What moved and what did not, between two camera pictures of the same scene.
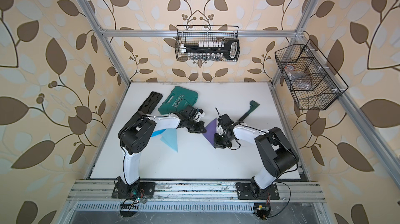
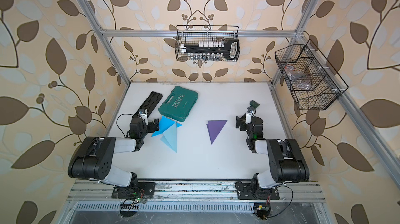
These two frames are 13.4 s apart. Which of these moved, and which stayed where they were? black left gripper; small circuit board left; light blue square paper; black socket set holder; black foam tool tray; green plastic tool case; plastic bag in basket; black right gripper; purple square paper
Moved: purple square paper; black right gripper; black left gripper
Stayed: small circuit board left; green plastic tool case; black socket set holder; plastic bag in basket; light blue square paper; black foam tool tray
